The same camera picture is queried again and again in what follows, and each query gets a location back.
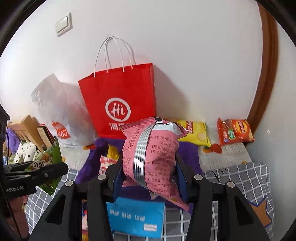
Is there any pink foil snack bag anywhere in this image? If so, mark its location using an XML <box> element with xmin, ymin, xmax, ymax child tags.
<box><xmin>119</xmin><ymin>117</ymin><xmax>189</xmax><ymax>211</ymax></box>

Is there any orange chips bag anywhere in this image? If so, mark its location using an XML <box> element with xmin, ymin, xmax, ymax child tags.
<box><xmin>217</xmin><ymin>118</ymin><xmax>254</xmax><ymax>146</ymax></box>

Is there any purple towel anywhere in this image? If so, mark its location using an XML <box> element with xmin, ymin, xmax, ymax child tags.
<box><xmin>76</xmin><ymin>138</ymin><xmax>203</xmax><ymax>201</ymax></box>

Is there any purple cloth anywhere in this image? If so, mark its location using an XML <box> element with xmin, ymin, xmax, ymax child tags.
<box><xmin>6</xmin><ymin>128</ymin><xmax>21</xmax><ymax>154</ymax></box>

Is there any yellow small snack packet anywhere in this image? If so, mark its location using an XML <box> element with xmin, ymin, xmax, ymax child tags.
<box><xmin>107</xmin><ymin>145</ymin><xmax>119</xmax><ymax>163</ymax></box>

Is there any yellow chips bag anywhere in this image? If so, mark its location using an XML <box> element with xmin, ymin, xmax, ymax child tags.
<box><xmin>173</xmin><ymin>120</ymin><xmax>211</xmax><ymax>147</ymax></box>

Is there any wooden headboard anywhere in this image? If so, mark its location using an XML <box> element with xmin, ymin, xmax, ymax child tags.
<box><xmin>8</xmin><ymin>115</ymin><xmax>46</xmax><ymax>152</ymax></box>

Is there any red paper Haidilao bag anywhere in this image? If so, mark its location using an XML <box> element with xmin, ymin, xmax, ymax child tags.
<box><xmin>78</xmin><ymin>36</ymin><xmax>158</xmax><ymax>140</ymax></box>

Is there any dotted white pillow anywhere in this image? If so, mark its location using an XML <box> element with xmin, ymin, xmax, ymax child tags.
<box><xmin>14</xmin><ymin>141</ymin><xmax>38</xmax><ymax>164</ymax></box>

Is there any white wall switch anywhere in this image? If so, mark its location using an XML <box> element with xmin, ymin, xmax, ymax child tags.
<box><xmin>55</xmin><ymin>13</ymin><xmax>73</xmax><ymax>37</ymax></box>

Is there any white Miniso plastic bag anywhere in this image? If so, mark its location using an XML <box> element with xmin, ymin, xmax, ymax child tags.
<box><xmin>31</xmin><ymin>74</ymin><xmax>96</xmax><ymax>147</ymax></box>

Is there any brown wooden door frame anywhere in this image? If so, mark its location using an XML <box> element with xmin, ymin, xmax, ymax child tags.
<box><xmin>247</xmin><ymin>4</ymin><xmax>278</xmax><ymax>133</ymax></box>

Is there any blue tissue pack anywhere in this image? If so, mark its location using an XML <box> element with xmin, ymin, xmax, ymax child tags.
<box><xmin>106</xmin><ymin>197</ymin><xmax>166</xmax><ymax>238</ymax></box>

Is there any green snack packet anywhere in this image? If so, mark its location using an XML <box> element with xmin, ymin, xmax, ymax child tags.
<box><xmin>25</xmin><ymin>136</ymin><xmax>63</xmax><ymax>196</ymax></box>

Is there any pink white snack packet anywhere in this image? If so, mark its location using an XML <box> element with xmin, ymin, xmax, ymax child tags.
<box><xmin>99</xmin><ymin>156</ymin><xmax>117</xmax><ymax>174</ymax></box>

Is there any grey checked bed sheet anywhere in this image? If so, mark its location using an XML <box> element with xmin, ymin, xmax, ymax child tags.
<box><xmin>30</xmin><ymin>160</ymin><xmax>269</xmax><ymax>240</ymax></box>

